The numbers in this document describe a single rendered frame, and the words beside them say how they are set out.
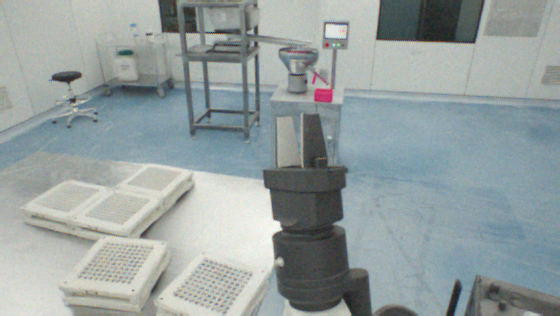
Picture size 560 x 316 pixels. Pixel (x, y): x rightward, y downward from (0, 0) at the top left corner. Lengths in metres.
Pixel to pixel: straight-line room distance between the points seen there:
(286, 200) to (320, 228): 0.05
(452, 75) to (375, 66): 1.13
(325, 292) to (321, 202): 0.10
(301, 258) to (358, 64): 5.80
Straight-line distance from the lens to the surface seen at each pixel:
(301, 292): 0.45
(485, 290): 0.81
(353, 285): 0.49
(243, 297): 1.15
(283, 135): 0.47
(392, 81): 6.27
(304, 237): 0.44
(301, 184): 0.42
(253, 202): 1.67
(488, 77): 6.53
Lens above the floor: 1.80
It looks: 27 degrees down
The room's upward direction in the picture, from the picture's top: straight up
